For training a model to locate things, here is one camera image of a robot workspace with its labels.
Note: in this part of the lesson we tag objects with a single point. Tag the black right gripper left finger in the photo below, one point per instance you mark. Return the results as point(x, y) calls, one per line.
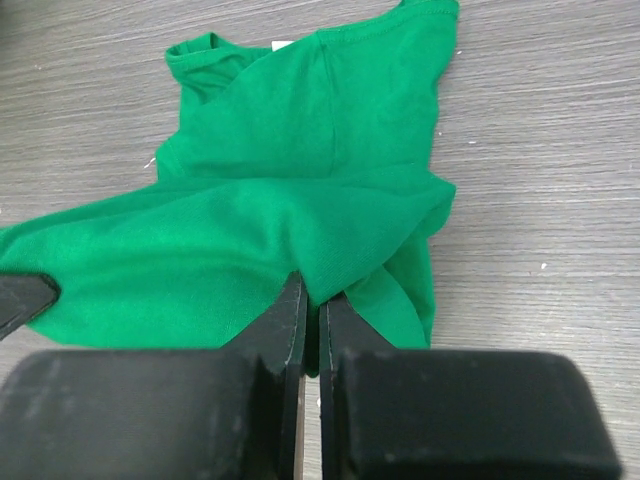
point(235, 412)

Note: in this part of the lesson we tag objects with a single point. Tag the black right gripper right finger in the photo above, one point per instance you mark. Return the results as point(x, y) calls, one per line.
point(390, 413)

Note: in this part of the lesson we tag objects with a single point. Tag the green t shirt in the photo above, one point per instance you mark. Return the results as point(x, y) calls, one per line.
point(310, 159)

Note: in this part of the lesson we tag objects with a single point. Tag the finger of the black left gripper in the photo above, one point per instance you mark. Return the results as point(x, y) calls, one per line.
point(24, 296)

